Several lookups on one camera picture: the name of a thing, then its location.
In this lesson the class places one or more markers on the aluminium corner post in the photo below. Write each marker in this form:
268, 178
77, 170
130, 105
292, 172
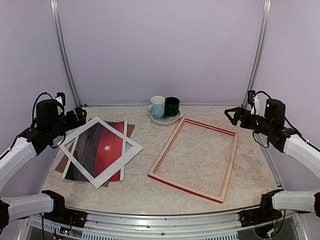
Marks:
259, 49
54, 4

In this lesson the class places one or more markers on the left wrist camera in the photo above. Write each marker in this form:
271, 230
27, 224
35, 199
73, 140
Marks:
61, 98

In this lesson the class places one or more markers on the brown backing board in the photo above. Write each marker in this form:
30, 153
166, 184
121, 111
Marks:
62, 165

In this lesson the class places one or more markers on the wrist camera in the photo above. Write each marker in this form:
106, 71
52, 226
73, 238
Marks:
61, 98
253, 100

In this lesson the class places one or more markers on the dark green mug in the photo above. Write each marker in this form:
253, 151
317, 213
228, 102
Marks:
171, 108

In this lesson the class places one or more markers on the left aluminium corner post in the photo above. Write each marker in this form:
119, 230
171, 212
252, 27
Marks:
54, 4

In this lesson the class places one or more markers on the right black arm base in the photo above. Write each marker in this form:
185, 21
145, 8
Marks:
262, 214

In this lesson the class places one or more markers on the red and wood picture frame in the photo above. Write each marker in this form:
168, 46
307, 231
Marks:
197, 159

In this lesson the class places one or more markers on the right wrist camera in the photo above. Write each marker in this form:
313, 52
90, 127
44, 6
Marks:
253, 100

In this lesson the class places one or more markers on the white plate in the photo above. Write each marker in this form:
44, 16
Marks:
165, 120

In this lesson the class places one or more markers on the right aluminium corner post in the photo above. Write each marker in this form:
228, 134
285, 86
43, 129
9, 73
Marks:
259, 49

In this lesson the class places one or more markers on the light blue mug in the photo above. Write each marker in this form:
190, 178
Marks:
157, 106

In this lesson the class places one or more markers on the red and dark photo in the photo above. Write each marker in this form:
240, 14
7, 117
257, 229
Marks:
96, 149

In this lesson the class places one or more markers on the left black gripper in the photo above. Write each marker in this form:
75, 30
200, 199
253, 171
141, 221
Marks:
74, 123

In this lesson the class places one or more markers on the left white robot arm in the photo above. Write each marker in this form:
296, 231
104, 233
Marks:
49, 121

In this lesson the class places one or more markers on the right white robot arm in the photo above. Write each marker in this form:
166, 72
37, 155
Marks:
288, 141

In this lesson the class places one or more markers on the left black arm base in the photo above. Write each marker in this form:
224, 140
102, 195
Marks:
65, 212

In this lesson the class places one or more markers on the white mat board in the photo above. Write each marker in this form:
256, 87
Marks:
130, 150

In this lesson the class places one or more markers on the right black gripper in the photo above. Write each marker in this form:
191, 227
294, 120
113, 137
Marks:
240, 112

